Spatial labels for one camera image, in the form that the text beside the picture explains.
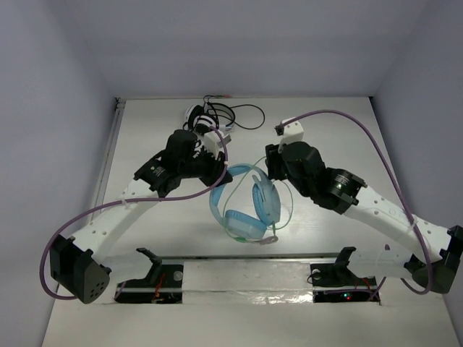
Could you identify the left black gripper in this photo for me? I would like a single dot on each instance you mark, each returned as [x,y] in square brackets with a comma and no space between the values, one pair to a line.
[212,168]

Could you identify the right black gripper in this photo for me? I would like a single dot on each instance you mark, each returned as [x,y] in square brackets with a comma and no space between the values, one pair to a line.
[272,160]

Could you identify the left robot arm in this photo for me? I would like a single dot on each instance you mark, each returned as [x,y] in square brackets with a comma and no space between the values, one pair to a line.
[186,168]

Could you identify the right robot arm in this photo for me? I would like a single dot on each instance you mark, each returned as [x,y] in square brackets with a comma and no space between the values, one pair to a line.
[434,252]

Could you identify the black white headphones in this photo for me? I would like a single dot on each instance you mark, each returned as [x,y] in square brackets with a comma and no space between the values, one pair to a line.
[202,118]

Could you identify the silver taped base cover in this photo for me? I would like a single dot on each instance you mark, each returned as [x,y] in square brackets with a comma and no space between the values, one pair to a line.
[258,282]

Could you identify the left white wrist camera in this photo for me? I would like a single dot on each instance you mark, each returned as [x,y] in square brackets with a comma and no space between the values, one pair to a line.
[213,141]

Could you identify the metal rail left edge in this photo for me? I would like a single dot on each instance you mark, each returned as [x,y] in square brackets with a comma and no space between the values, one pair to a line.
[101,180]

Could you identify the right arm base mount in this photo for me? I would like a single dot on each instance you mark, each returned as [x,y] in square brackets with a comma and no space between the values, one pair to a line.
[334,283]

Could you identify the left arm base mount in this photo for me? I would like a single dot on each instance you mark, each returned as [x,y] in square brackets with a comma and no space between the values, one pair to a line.
[161,285]

